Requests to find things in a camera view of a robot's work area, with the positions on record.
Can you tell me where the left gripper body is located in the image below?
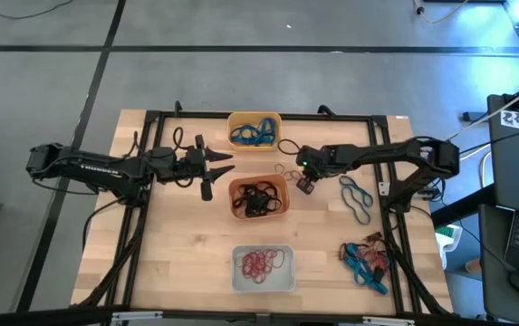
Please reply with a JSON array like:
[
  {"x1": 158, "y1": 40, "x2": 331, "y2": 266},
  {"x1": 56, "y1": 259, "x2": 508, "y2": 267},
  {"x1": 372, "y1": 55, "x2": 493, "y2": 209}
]
[{"x1": 152, "y1": 134, "x2": 214, "y2": 202}]

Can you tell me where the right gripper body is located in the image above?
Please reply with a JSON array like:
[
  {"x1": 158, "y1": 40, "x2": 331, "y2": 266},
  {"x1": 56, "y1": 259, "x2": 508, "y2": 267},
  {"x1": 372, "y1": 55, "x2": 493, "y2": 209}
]
[{"x1": 297, "y1": 144, "x2": 337, "y2": 195}]

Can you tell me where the thin black rubber band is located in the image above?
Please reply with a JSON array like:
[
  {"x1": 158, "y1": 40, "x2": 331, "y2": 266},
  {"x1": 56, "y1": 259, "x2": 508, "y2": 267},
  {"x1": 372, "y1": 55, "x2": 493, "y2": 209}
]
[{"x1": 232, "y1": 182, "x2": 254, "y2": 209}]

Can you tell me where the yellow plastic basket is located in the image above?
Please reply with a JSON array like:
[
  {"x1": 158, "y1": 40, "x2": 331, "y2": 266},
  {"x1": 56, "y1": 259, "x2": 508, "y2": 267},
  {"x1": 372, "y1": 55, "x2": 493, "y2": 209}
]
[{"x1": 226, "y1": 111, "x2": 284, "y2": 152}]

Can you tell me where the orange plastic basket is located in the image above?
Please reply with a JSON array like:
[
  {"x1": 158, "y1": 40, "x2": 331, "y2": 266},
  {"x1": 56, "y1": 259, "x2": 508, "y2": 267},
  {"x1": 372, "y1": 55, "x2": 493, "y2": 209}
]
[{"x1": 228, "y1": 174, "x2": 291, "y2": 221}]

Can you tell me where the white plastic basket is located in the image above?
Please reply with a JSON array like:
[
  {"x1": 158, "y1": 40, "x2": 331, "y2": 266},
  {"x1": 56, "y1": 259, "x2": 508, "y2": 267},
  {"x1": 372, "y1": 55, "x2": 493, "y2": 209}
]
[{"x1": 231, "y1": 244, "x2": 296, "y2": 293}]

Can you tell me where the black desk base bar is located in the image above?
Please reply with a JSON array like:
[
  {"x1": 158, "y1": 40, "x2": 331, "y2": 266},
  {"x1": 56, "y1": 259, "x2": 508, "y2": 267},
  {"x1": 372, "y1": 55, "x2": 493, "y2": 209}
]
[{"x1": 430, "y1": 183, "x2": 498, "y2": 230}]

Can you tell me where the black rig beam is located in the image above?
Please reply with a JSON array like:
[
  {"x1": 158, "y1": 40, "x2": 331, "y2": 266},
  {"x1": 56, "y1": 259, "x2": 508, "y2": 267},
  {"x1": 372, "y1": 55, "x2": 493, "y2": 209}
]
[{"x1": 0, "y1": 306, "x2": 519, "y2": 326}]

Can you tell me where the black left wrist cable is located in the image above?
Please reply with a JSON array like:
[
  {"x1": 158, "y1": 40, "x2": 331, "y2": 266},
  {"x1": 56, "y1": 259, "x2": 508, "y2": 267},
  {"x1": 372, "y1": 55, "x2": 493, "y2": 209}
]
[{"x1": 171, "y1": 126, "x2": 186, "y2": 153}]

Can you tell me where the black aluminium table frame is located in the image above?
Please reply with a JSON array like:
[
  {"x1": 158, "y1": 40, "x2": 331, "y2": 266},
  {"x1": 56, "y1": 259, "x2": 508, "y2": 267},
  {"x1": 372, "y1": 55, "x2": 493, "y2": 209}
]
[{"x1": 104, "y1": 110, "x2": 423, "y2": 315}]

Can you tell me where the thin black cable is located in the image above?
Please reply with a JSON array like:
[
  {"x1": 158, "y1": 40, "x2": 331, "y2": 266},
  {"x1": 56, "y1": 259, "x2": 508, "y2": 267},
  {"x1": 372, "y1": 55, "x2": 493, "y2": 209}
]
[{"x1": 82, "y1": 198, "x2": 124, "y2": 254}]

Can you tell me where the black cable sleeve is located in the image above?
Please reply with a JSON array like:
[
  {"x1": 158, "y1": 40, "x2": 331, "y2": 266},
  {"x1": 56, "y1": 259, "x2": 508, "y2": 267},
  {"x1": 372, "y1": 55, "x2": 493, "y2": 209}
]
[
  {"x1": 383, "y1": 216, "x2": 453, "y2": 317},
  {"x1": 77, "y1": 212, "x2": 148, "y2": 309}
]

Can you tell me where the silver rig bracket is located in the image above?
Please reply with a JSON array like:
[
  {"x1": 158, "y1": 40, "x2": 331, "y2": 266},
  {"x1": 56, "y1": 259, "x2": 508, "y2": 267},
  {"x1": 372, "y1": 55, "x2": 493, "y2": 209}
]
[
  {"x1": 111, "y1": 311, "x2": 164, "y2": 326},
  {"x1": 361, "y1": 315, "x2": 417, "y2": 326}
]

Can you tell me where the white cable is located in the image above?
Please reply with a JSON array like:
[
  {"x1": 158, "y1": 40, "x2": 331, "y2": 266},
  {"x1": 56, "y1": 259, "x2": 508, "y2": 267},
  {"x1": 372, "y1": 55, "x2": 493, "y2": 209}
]
[{"x1": 444, "y1": 72, "x2": 519, "y2": 141}]

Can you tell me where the yellow and black floor cable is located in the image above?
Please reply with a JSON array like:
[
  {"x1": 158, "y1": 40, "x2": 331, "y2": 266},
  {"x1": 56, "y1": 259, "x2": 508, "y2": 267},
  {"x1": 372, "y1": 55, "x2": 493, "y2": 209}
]
[{"x1": 0, "y1": 0, "x2": 75, "y2": 21}]

